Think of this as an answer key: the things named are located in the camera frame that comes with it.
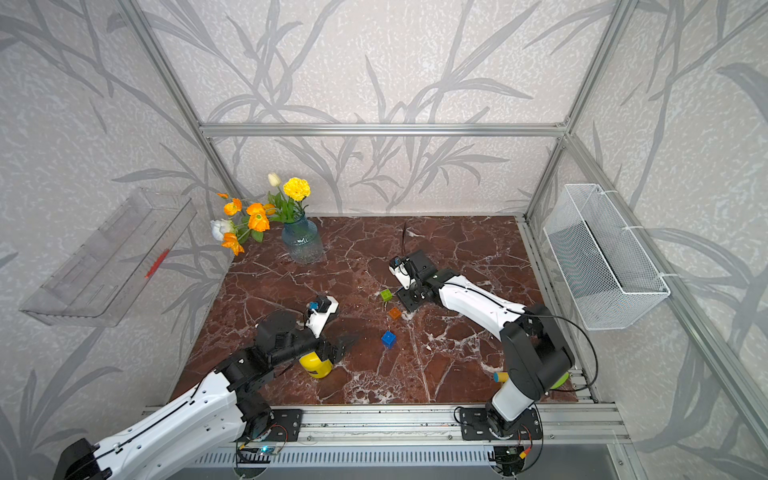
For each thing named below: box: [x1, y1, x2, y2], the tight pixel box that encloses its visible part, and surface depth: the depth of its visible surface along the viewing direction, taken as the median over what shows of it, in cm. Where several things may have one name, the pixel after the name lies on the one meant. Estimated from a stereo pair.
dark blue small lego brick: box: [381, 330, 397, 349], surface depth 87 cm
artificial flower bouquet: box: [209, 172, 311, 256], surface depth 84 cm
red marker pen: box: [144, 248, 170, 279], surface depth 68 cm
